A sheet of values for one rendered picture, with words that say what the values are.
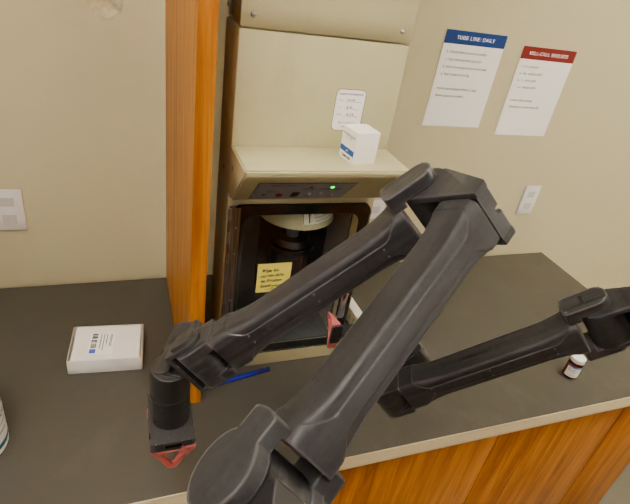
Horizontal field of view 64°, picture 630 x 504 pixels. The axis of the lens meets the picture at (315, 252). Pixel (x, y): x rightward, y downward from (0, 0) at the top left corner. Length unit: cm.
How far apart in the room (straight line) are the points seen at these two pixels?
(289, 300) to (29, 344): 86
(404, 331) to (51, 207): 115
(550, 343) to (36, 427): 98
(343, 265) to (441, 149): 111
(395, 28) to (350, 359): 68
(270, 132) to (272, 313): 41
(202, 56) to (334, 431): 57
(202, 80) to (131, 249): 82
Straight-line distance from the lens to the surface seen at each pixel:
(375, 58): 100
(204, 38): 81
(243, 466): 44
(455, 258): 53
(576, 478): 197
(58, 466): 114
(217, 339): 70
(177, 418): 83
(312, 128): 99
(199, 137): 85
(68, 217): 150
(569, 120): 199
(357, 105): 101
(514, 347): 90
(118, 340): 131
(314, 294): 65
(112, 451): 114
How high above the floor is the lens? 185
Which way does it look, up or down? 31 degrees down
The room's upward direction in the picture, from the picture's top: 10 degrees clockwise
